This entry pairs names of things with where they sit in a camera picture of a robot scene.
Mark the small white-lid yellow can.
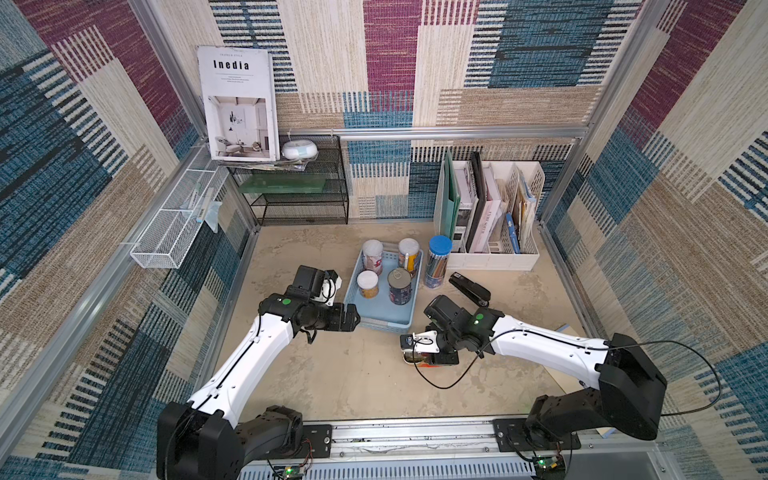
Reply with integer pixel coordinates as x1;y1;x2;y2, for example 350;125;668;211
356;270;379;299

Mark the dark label round tin can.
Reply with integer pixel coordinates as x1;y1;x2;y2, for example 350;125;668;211
387;267;412;305

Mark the tall white-lid red label can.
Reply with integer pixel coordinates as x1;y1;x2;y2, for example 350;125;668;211
362;239;384;276

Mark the clear-lid colourful can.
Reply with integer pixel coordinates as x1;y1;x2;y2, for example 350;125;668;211
398;238;420;277

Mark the oval fish tin can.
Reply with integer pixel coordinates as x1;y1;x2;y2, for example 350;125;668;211
403;351;438;368

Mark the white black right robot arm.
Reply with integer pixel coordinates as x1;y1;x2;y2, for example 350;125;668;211
400;295;667;448

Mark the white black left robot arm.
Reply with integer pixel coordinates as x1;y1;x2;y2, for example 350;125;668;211
156;265;360;479

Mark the light blue plastic basket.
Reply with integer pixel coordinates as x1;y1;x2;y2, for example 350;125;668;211
344;242;423;335

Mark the black stapler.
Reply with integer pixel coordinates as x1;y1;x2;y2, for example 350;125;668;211
449;272;491;307

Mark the blue lid pencil canister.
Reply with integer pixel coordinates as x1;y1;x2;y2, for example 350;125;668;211
424;235;452;289

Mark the white plastic file organizer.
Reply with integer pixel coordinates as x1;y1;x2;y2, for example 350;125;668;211
427;151;545;271

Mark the blue slim book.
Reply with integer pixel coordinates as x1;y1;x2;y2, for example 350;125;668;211
505;213;521;254

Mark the green folder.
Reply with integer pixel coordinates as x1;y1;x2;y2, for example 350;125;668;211
434;152;460;240

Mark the pink book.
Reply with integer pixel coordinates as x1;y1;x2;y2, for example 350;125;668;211
472;165;503;253

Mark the stack of worn papers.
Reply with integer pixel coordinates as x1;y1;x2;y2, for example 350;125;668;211
511;167;537;253

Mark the green board on shelf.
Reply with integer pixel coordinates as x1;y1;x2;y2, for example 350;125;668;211
238;174;326;194

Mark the dark grey binder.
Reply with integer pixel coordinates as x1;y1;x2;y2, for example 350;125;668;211
465;152;487;253

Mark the white round device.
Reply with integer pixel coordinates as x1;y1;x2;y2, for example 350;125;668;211
281;139;319;161

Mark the Inedia white magazine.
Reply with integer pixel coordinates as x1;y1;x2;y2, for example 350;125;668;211
197;46;280;164

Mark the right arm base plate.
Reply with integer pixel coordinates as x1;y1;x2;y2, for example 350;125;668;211
491;417;582;453

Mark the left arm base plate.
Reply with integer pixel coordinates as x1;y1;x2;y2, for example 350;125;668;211
288;424;333;459

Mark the aluminium front rail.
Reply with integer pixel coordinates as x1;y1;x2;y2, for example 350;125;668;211
236;416;684;479

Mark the black wire shelf rack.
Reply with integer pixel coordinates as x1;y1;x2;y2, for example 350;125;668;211
226;135;350;226

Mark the white wire wall basket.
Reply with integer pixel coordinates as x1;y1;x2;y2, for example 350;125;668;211
130;167;227;269

